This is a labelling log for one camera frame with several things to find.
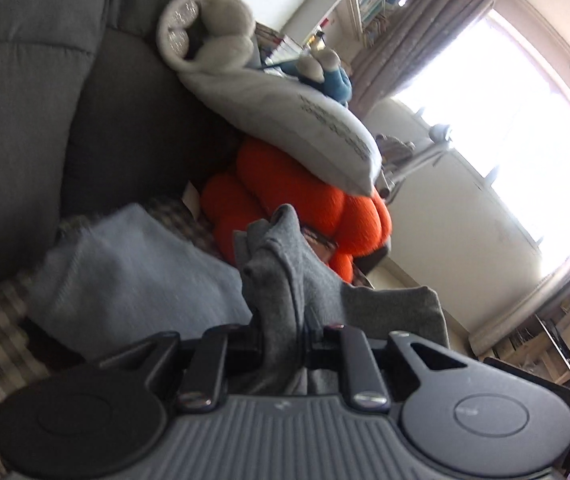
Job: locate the black smartphone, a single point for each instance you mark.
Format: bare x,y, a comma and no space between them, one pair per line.
317,242

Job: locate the beige plush toy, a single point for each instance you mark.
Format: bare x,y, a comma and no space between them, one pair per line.
225,25

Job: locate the orange knotted ball cushion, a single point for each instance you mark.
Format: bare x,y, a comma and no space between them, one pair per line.
275,175

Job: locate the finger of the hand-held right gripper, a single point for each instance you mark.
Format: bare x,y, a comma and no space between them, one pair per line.
525,370

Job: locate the dark grey sofa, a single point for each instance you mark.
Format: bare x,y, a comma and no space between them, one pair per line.
40,85

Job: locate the blue plush toy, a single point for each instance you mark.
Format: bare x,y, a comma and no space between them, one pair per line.
337,85

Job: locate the grey t-shirt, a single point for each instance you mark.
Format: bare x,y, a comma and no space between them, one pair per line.
285,280

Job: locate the white office chair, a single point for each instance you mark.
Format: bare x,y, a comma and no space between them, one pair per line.
435,135

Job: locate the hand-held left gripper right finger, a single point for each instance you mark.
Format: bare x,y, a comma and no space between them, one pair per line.
322,347

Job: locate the grey patterned curtain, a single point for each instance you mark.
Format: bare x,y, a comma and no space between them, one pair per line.
415,35
540,295

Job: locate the white printed pillow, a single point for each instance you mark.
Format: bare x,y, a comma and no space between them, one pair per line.
290,125

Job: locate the wooden shelf unit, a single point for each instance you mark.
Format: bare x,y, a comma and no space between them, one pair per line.
555,340

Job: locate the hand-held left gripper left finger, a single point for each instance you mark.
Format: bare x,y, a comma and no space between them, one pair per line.
245,345

